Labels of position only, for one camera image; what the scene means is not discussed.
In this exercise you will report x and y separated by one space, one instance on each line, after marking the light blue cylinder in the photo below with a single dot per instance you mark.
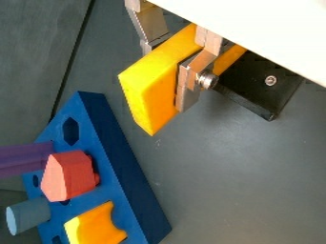
27 215

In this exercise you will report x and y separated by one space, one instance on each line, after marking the purple star prism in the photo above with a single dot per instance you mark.
25 158

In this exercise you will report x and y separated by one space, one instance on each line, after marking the red pentagon block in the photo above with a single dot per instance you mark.
69 176

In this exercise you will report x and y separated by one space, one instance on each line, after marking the yellow arch block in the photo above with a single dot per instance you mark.
94 228

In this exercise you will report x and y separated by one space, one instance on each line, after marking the yellow double-square block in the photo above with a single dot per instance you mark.
149 80

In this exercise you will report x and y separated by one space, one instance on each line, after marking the black curved stand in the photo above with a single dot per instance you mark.
260 85

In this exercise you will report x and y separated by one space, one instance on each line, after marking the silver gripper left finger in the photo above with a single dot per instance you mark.
150 24

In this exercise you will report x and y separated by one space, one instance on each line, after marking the blue peg board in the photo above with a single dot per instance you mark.
86 126

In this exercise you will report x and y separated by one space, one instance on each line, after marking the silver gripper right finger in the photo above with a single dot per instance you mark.
196 76

